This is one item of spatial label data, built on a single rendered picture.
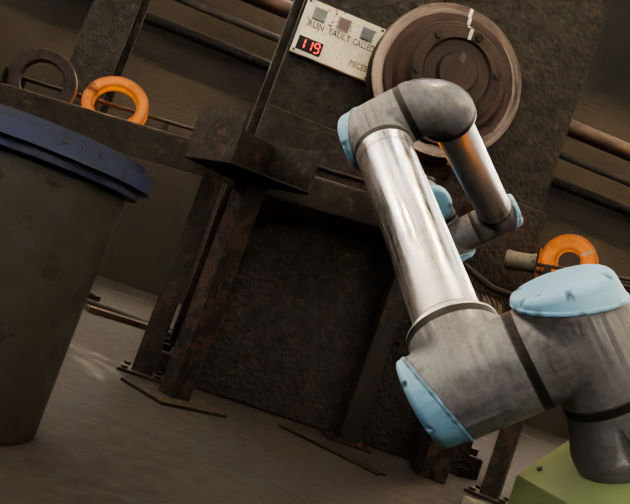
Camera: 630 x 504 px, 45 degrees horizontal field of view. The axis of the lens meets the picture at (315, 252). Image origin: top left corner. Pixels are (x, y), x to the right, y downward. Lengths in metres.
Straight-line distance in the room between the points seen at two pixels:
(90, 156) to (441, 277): 0.55
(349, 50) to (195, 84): 6.14
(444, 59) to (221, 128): 0.73
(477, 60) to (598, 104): 7.46
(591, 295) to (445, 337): 0.21
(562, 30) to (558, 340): 1.79
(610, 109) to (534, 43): 7.17
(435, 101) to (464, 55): 0.81
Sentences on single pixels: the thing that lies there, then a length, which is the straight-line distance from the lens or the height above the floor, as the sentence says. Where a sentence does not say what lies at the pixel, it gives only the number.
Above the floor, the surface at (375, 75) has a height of 1.04.
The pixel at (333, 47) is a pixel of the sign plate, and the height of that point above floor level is 1.12.
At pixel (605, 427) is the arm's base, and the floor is 0.30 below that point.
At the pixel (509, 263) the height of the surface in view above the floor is 0.65.
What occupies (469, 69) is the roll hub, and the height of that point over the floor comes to 1.13.
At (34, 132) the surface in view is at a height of 0.41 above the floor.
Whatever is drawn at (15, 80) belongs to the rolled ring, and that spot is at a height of 0.65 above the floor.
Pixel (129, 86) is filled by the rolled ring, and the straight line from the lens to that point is 2.31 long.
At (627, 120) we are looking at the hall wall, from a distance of 9.91.
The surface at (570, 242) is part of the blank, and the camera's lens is 2.29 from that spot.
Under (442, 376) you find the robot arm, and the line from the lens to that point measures 1.09.
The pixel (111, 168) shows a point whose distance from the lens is 1.07.
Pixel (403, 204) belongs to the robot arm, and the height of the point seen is 0.54.
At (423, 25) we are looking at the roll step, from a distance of 2.37.
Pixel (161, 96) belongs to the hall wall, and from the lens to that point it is 8.49.
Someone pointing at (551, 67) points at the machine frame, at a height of 1.35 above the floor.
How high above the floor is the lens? 0.30
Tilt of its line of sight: 5 degrees up
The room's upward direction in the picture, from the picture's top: 20 degrees clockwise
